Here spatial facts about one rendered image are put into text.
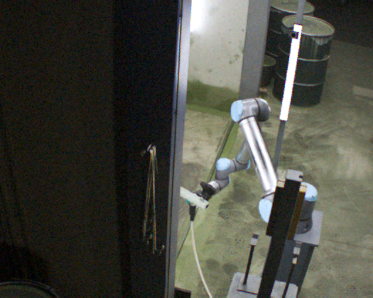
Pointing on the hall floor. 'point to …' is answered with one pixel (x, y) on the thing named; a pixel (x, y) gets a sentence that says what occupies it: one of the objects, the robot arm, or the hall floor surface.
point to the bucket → (267, 70)
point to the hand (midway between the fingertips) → (191, 201)
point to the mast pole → (282, 119)
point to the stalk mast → (280, 232)
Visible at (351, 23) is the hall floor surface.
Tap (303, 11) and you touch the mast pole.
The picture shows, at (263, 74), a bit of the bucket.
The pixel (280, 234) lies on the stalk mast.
